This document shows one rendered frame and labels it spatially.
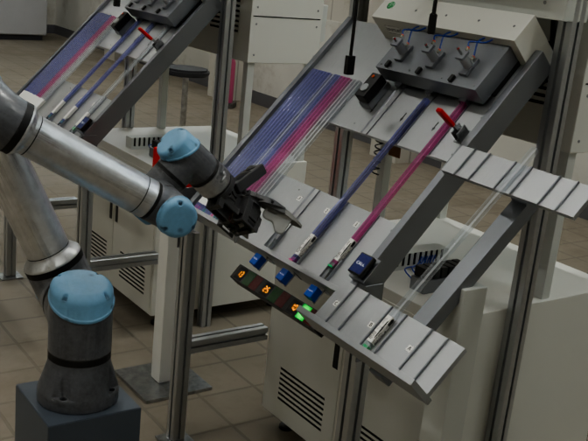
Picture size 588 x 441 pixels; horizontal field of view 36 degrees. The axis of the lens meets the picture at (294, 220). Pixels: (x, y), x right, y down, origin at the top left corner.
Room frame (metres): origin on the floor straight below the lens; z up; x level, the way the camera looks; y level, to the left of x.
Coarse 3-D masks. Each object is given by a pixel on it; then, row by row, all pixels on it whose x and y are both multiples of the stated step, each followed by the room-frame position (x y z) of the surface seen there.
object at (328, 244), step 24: (288, 192) 2.17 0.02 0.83; (312, 192) 2.12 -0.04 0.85; (312, 216) 2.05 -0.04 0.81; (336, 216) 2.01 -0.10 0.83; (360, 216) 1.97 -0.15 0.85; (264, 240) 2.08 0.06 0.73; (288, 240) 2.03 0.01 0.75; (336, 240) 1.95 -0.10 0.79; (360, 240) 1.91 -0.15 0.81; (312, 264) 1.93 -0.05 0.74
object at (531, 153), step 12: (528, 156) 1.70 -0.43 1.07; (516, 168) 1.69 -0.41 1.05; (504, 180) 1.68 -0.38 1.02; (492, 192) 1.67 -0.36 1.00; (492, 204) 1.65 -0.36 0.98; (480, 216) 1.64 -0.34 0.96; (468, 228) 1.62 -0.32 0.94; (456, 240) 1.61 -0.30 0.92; (444, 252) 1.60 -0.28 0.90; (432, 264) 1.59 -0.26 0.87; (420, 276) 1.58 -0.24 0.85; (420, 288) 1.57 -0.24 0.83; (408, 300) 1.55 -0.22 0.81; (396, 312) 1.54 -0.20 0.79
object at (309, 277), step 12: (204, 216) 2.24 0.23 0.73; (216, 228) 2.25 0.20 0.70; (240, 240) 2.13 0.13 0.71; (252, 240) 2.07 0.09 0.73; (264, 252) 2.02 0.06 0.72; (276, 264) 2.04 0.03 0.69; (288, 264) 1.94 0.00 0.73; (300, 276) 1.95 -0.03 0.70; (312, 276) 1.86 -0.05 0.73; (324, 288) 1.86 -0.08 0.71; (336, 288) 1.80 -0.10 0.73
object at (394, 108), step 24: (360, 24) 2.58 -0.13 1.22; (336, 48) 2.56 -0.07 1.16; (360, 48) 2.49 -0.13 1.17; (384, 48) 2.43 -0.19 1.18; (336, 72) 2.47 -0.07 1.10; (360, 72) 2.40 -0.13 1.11; (384, 96) 2.27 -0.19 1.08; (408, 96) 2.22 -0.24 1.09; (432, 96) 2.17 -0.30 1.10; (336, 120) 2.30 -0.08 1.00; (360, 120) 2.24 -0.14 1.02; (384, 120) 2.19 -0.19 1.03; (432, 120) 2.10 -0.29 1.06; (456, 120) 2.05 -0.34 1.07; (408, 144) 2.08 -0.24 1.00; (456, 144) 1.99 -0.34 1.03
